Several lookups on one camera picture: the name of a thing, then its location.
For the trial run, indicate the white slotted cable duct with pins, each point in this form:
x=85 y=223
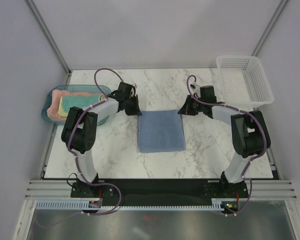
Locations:
x=89 y=205

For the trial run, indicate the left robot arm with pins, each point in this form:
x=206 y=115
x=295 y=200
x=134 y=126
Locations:
x=80 y=128

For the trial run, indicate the left aluminium frame post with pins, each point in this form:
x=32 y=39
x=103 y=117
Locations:
x=48 y=36

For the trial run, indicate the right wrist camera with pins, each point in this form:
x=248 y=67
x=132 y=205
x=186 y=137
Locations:
x=195 y=88

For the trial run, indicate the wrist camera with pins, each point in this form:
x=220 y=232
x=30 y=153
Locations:
x=133 y=90
x=195 y=88

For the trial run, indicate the aluminium frame post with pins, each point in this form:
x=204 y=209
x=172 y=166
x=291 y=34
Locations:
x=270 y=26
x=48 y=36

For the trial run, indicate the green yellow towel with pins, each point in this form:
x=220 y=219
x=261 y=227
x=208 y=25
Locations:
x=79 y=101

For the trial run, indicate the white perforated plastic basket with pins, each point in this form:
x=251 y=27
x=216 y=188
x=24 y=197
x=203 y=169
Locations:
x=243 y=81

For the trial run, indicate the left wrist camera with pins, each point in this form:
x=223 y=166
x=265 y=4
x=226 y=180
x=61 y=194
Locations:
x=133 y=90

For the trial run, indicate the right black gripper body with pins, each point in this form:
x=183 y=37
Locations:
x=195 y=106

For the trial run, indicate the pink towel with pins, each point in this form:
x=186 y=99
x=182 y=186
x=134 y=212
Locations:
x=52 y=111

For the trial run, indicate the right aluminium frame post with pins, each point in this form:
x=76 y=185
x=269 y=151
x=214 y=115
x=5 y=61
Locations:
x=270 y=26

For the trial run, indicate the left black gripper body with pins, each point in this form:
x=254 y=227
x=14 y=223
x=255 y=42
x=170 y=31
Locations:
x=131 y=107

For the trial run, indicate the blue patterned towel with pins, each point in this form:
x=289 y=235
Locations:
x=160 y=131

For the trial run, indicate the teal plastic tray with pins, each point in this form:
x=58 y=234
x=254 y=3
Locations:
x=72 y=88

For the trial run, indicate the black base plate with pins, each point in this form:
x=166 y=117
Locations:
x=164 y=191

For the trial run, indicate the aluminium rail bar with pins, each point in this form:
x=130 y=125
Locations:
x=262 y=190

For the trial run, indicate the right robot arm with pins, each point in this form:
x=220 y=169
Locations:
x=249 y=134

